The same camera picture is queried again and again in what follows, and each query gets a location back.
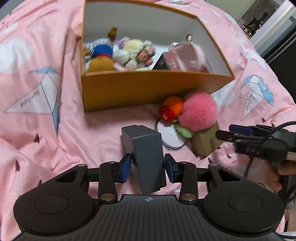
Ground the brown kraft small box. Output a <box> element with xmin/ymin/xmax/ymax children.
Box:
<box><xmin>190</xmin><ymin>123</ymin><xmax>224</xmax><ymax>156</ymax></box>

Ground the pink fluffy pompom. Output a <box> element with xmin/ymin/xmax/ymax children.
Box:
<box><xmin>178</xmin><ymin>92</ymin><xmax>218</xmax><ymax>132</ymax></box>

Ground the dark grey small box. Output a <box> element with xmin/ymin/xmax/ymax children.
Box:
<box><xmin>121</xmin><ymin>125</ymin><xmax>167</xmax><ymax>195</ymax></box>

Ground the orange red crochet toy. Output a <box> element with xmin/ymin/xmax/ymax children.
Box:
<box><xmin>158</xmin><ymin>96</ymin><xmax>184</xmax><ymax>123</ymax></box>

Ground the person's right hand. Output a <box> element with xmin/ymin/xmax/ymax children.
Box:
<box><xmin>264</xmin><ymin>161</ymin><xmax>296</xmax><ymax>192</ymax></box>

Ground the pink satin pouch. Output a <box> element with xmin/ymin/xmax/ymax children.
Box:
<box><xmin>169</xmin><ymin>41</ymin><xmax>206</xmax><ymax>72</ymax></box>

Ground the dark pink printed carton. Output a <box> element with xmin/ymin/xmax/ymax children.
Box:
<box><xmin>152</xmin><ymin>52</ymin><xmax>185</xmax><ymax>71</ymax></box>

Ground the brown plush sailor doll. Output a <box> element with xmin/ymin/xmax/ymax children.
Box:
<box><xmin>83</xmin><ymin>27</ymin><xmax>117</xmax><ymax>73</ymax></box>

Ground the crochet flower bouquet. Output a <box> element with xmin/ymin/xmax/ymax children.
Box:
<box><xmin>112</xmin><ymin>37</ymin><xmax>156</xmax><ymax>71</ymax></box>

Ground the orange cardboard storage box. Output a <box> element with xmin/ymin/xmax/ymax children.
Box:
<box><xmin>81</xmin><ymin>1</ymin><xmax>234</xmax><ymax>111</ymax></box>

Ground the black cable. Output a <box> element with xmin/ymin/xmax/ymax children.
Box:
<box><xmin>244</xmin><ymin>120</ymin><xmax>296</xmax><ymax>179</ymax></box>

